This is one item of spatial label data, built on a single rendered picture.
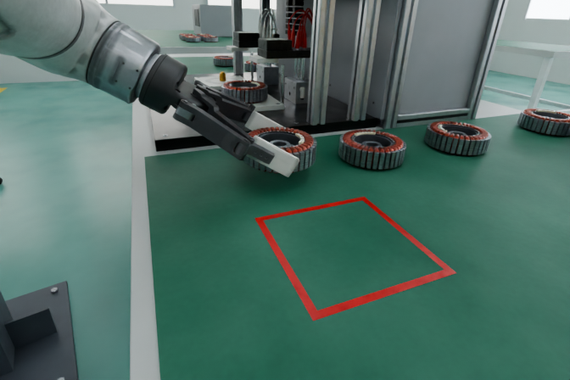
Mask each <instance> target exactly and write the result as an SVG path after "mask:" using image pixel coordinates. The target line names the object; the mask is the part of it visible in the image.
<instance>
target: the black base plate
mask: <svg viewBox="0 0 570 380"><path fill-rule="evenodd" d="M225 74H226V76H231V75H240V76H241V77H243V78H244V79H246V80H247V81H248V80H250V81H251V74H250V72H244V73H243V74H235V73H225ZM209 76H220V74H197V75H186V76H185V78H184V80H185V81H186V82H189V83H192V84H193V83H194V77H209ZM267 86H268V94H269V95H271V96H272V97H274V98H275V99H276V100H278V101H279V102H281V74H280V73H279V84H277V85H267ZM284 105H285V109H279V110H268V111H257V112H258V113H259V114H261V115H264V116H265V117H266V118H268V119H270V120H273V121H275V122H276V123H277V124H279V125H281V126H283V127H285V128H286V127H288V128H290V129H291V128H293V129H294V130H296V129H298V130H300V131H305V132H306V133H309V134H310V135H311V134H319V133H327V132H335V131H349V130H356V129H364V128H372V127H376V123H377V118H375V117H373V116H371V115H369V114H367V113H366V119H365V120H357V121H352V120H351V119H349V118H347V113H348V104H346V103H342V102H340V101H338V100H337V99H335V98H332V97H329V96H327V110H326V120H325V124H324V125H320V124H317V125H315V126H313V125H311V124H310V123H308V122H307V121H306V119H307V103H299V104H295V103H293V102H291V101H289V100H288V99H286V98H284ZM175 112H176V109H175V108H173V107H172V106H170V107H169V109H168V110H167V112H166V113H164V114H160V113H158V112H156V111H154V110H152V109H150V115H151V121H152V127H153V132H154V142H155V147H156V152H159V151H167V150H175V149H183V148H196V147H204V146H212V145H216V144H214V143H213V142H211V141H210V140H209V139H207V138H206V137H204V136H202V135H201V134H199V133H198V132H196V131H195V130H194V129H192V128H191V127H189V126H186V125H184V124H182V123H181V122H179V121H177V120H175V119H174V118H173V114H174V113H175ZM229 120H231V119H229ZM231 121H232V122H233V123H234V124H236V125H237V126H239V127H240V128H241V129H242V130H244V131H245V132H246V133H249V132H251V131H252V130H250V129H249V128H247V127H245V123H242V122H239V121H236V120H231Z"/></svg>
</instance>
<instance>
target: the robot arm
mask: <svg viewBox="0 0 570 380"><path fill-rule="evenodd" d="M0 54H4V55H10V56H15V57H16V58H18V59H21V60H23V61H25V62H27V63H29V64H32V65H34V66H36V67H37V68H40V69H42V70H45V71H47V72H50V73H53V74H55V75H61V76H65V77H69V78H74V79H77V80H79V81H84V82H85V83H88V84H90V85H92V86H93V87H95V88H97V89H100V90H102V91H104V92H106V93H108V94H110V95H112V96H114V97H115V98H118V99H120V100H122V101H124V102H126V103H133V102H135V101H136V100H137V98H138V101H139V102H140V104H142V105H144V106H146V107H148V108H150V109H152V110H154V111H156V112H158V113H160V114H164V113H166V112H167V110H168V109H169V107H170V106H172V107H173V108H175V109H176V112H175V113H174V114H173V118H174V119H175V120H177V121H179V122H181V123H182V124H184V125H186V126H189V127H191V128H192V129H194V130H195V131H196V132H198V133H199V134H201V135H202V136H204V137H206V138H207V139H209V140H210V141H211V142H213V143H214V144H216V145H217V146H219V147H220V148H222V149H224V150H225V151H227V152H228V153H229V154H231V155H232V156H234V157H235V158H237V159H239V160H244V158H245V156H248V157H249V158H251V159H253V160H255V161H257V162H259V163H261V164H263V165H265V166H267V167H269V168H271V169H273V170H275V171H277V172H278V173H280V174H282V175H284V176H286V177H290V175H291V174H292V172H293V170H294V169H295V167H296V166H297V164H298V163H299V158H297V157H295V156H293V155H291V154H290V153H288V152H286V151H284V150H282V149H280V148H279V147H277V146H275V145H273V144H271V143H269V142H267V141H266V140H264V139H262V138H260V137H258V136H256V135H255V136H254V137H251V136H250V135H249V134H248V133H246V132H245V131H244V130H242V129H241V128H240V127H239V126H237V125H236V124H234V123H233V122H232V121H231V120H236V121H239V122H242V123H245V127H247V128H249V129H250V130H252V131H253V130H257V129H260V128H266V127H269V128H270V127H274V128H275V127H277V126H278V127H279V129H280V128H281V127H283V126H281V125H279V124H277V123H276V122H275V121H273V120H270V119H268V118H266V117H265V116H264V115H261V114H259V113H258V112H256V111H254V109H255V106H254V105H253V104H250V105H248V104H247V103H244V102H242V101H240V100H238V99H235V98H233V97H231V96H229V95H226V94H225V93H223V92H220V91H217V90H215V89H214V88H212V87H209V86H207V85H205V84H204V83H203V82H201V81H198V80H195V82H194V83H193V84H192V83H189V82H186V81H185V80H184V78H185V76H186V74H187V66H186V65H185V64H183V63H181V62H180V61H178V60H176V59H174V58H172V57H171V56H169V55H168V54H166V53H165V54H161V55H160V56H159V54H160V45H159V44H158V43H157V42H155V41H153V40H152V39H150V38H148V37H146V36H144V35H143V34H141V33H140V32H138V31H135V30H134V29H132V28H131V27H130V26H129V25H127V24H125V23H121V22H120V21H118V20H117V19H116V18H114V17H113V16H112V15H111V14H109V13H108V12H107V11H106V10H105V9H104V8H103V7H102V6H101V5H100V4H99V3H98V1H97V0H0ZM229 119H231V120H229Z"/></svg>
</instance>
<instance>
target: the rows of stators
mask: <svg viewBox="0 0 570 380"><path fill-rule="evenodd" d="M517 123H518V125H520V127H522V128H523V129H526V130H529V131H532V132H537V133H541V134H545V135H549V134H550V135H551V136H553V135H554V136H559V137H561V136H563V137H565V136H570V114H567V113H562V112H561V111H560V112H558V111H554V110H551V111H550V110H549V109H547V110H545V109H524V110H522V111H521V113H520V115H519V118H518V121H517Z"/></svg>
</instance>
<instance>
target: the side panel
mask: <svg viewBox="0 0 570 380"><path fill-rule="evenodd" d="M507 4H508V0H403V2H402V7H401V12H400V22H399V28H398V33H397V38H396V44H395V50H394V59H393V64H392V70H391V76H390V81H389V86H388V96H387V102H386V107H385V112H384V118H383V119H381V120H380V119H378V124H377V126H379V127H382V128H383V129H389V128H397V127H405V126H419V125H426V124H431V123H434V122H436V121H456V120H470V119H475V118H476V114H477V112H478V106H479V103H480V100H481V97H482V93H483V88H484V85H485V82H486V79H487V75H488V72H489V67H490V64H491V60H492V58H493V54H494V51H495V45H496V43H497V39H498V36H499V33H500V28H501V24H502V21H503V18H504V15H505V11H506V6H507Z"/></svg>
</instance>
